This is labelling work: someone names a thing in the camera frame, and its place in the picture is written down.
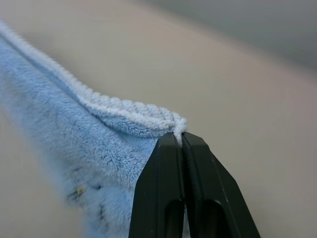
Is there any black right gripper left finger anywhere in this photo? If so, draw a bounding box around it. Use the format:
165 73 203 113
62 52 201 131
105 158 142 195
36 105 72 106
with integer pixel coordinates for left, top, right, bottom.
128 131 186 238

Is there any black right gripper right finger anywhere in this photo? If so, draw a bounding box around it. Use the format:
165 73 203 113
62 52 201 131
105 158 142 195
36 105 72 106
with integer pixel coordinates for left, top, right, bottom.
181 131 262 238

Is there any light blue fluffy towel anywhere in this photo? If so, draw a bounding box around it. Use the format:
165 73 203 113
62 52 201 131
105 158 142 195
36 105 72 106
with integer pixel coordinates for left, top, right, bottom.
0 21 188 238

